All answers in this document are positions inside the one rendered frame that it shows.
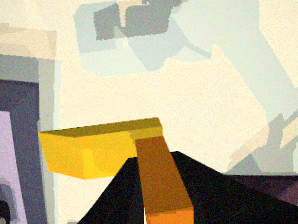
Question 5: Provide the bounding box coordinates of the yellow wedge with orange handle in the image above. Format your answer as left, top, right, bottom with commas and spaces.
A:
39, 116, 194, 224

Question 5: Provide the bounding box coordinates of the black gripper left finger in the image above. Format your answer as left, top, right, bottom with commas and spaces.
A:
76, 157, 145, 224

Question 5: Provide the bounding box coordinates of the pale lilac ramp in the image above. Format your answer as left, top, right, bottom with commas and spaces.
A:
0, 79, 48, 224

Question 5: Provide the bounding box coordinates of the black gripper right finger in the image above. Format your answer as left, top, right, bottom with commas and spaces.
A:
170, 151, 298, 224

